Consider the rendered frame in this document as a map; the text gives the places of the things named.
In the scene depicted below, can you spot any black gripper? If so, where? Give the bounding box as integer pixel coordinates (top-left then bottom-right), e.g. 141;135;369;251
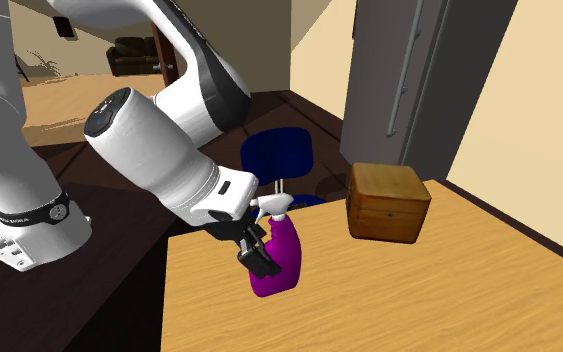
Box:
204;212;283;281

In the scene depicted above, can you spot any purple spray bottle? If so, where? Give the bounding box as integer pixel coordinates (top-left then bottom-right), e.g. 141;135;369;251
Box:
248;192;303;299

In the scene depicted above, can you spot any blue office chair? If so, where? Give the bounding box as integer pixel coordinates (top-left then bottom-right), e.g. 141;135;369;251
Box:
239;127;329;211

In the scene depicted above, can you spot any brown wooden box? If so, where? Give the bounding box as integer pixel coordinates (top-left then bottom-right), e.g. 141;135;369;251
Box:
345;162;432;245

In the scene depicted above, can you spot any dark robot stand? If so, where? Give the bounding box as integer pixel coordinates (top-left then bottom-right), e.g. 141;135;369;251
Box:
0;181;199;352

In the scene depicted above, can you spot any grey refrigerator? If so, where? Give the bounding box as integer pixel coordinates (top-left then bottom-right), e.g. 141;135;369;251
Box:
339;0;520;183

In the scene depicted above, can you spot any dark brown sofa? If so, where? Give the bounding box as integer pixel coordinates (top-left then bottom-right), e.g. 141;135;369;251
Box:
105;36;161;78

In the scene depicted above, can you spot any dark wall picture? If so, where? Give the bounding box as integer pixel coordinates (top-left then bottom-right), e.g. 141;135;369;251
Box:
52;15;78;41

